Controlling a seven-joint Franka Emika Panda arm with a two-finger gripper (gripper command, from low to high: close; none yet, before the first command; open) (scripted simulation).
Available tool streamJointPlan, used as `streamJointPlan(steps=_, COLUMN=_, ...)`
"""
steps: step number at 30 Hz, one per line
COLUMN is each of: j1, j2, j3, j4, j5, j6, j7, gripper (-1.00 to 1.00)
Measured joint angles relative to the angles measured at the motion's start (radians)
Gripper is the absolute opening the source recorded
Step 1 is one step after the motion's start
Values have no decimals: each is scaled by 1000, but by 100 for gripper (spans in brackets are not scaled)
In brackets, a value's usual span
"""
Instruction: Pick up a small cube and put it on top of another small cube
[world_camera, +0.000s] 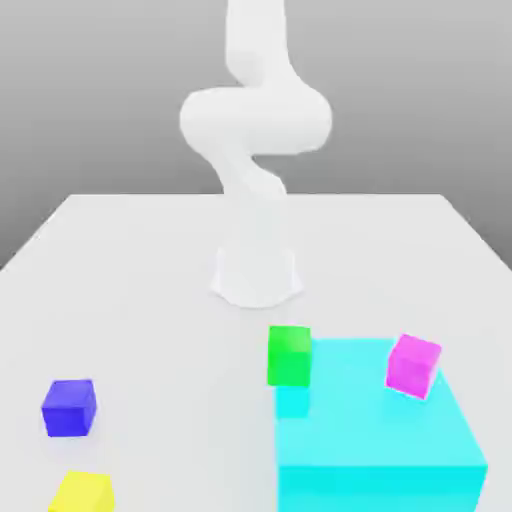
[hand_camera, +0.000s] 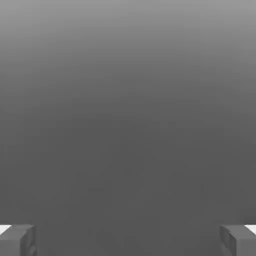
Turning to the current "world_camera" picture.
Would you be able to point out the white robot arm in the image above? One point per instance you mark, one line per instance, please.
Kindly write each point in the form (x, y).
(256, 120)

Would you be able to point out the small green cube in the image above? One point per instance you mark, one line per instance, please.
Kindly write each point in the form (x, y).
(288, 356)

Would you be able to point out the small magenta cube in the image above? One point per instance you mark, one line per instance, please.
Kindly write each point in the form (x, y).
(412, 366)

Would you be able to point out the small blue cube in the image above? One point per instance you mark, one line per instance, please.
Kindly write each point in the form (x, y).
(68, 408)

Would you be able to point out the small yellow cube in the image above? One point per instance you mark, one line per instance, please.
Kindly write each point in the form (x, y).
(82, 492)

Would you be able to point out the large cyan box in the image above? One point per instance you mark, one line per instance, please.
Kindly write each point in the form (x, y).
(372, 440)

